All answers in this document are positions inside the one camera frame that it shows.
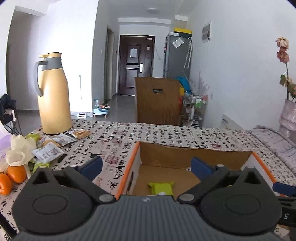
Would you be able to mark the purple dried flowers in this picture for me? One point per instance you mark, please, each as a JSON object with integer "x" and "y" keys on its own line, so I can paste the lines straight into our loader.
{"x": 201, "y": 84}

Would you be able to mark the metal utility cart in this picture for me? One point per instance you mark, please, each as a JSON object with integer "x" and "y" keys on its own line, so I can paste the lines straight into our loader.
{"x": 195, "y": 109}

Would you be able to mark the small orange cookie packet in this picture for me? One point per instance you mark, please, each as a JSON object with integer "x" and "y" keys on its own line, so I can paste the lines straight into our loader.
{"x": 47, "y": 141}

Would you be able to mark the paper sheet on fridge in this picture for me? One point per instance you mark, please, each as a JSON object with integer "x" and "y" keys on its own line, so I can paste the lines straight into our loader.
{"x": 177, "y": 42}

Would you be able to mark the white labelled snack packet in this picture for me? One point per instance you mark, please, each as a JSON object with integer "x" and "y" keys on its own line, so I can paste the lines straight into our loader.
{"x": 47, "y": 153}

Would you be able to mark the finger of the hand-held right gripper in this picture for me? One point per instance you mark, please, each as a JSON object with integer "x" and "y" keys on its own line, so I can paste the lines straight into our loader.
{"x": 285, "y": 189}

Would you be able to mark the dark brown door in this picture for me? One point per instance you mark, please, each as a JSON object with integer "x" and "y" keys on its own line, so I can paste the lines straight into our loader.
{"x": 134, "y": 74}

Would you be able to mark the purple plastic bag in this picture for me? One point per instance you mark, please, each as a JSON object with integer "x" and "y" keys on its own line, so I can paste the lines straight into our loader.
{"x": 5, "y": 143}

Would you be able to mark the black folding chair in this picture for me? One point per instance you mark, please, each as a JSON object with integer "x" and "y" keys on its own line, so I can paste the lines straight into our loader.
{"x": 8, "y": 111}

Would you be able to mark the yellow thermos jug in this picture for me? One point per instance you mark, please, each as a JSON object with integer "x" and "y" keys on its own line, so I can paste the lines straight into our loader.
{"x": 55, "y": 104}

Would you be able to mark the white folded umbrella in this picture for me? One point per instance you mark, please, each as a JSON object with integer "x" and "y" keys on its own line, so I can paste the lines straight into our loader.
{"x": 189, "y": 53}

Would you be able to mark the red cardboard box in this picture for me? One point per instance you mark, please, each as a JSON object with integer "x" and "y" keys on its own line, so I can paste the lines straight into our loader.
{"x": 161, "y": 157}

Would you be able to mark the white flat board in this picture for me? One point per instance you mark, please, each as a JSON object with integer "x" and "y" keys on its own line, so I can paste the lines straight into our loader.
{"x": 231, "y": 122}

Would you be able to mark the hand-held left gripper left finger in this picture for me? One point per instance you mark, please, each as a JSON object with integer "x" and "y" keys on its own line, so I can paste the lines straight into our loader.
{"x": 92, "y": 166}

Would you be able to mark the blue plastic item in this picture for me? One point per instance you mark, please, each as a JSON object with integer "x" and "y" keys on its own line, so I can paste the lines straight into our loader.
{"x": 183, "y": 83}

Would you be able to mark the round ceiling lamp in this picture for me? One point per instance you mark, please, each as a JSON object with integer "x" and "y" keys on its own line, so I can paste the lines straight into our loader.
{"x": 153, "y": 10}

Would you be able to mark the red and yellow bag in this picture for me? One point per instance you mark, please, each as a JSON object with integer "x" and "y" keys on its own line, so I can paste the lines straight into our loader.
{"x": 181, "y": 99}

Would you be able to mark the white crumpled plastic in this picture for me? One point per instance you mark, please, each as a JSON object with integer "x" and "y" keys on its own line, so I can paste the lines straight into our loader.
{"x": 20, "y": 150}

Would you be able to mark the yellow box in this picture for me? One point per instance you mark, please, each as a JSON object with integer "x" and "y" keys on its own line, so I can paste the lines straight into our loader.
{"x": 183, "y": 30}

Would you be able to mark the grey patterned cloth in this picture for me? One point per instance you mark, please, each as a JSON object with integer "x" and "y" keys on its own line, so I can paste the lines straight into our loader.
{"x": 272, "y": 143}

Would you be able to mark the paper sheet on door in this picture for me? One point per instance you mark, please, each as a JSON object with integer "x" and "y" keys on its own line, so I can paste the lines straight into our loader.
{"x": 133, "y": 52}

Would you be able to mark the small green snack packet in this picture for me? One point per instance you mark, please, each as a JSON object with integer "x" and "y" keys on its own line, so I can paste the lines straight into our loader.
{"x": 41, "y": 167}
{"x": 33, "y": 137}

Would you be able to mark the pink ribbed vase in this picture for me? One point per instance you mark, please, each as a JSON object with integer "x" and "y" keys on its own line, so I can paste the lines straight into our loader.
{"x": 288, "y": 120}

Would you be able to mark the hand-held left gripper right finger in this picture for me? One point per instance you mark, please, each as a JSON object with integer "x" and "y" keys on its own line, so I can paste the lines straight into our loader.
{"x": 200, "y": 167}

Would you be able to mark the dried pink roses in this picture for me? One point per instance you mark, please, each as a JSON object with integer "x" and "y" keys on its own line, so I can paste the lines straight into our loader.
{"x": 283, "y": 55}

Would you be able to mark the white wall panel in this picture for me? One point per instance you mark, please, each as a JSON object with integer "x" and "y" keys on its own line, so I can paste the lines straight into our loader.
{"x": 206, "y": 32}

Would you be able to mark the small grey snack packet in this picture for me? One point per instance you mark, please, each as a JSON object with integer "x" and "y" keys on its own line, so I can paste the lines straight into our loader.
{"x": 66, "y": 139}

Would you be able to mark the brown cardboard box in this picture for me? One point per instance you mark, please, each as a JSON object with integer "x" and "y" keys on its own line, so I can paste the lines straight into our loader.
{"x": 157, "y": 104}

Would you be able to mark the grey fridge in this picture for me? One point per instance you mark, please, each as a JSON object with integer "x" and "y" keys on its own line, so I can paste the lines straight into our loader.
{"x": 175, "y": 60}

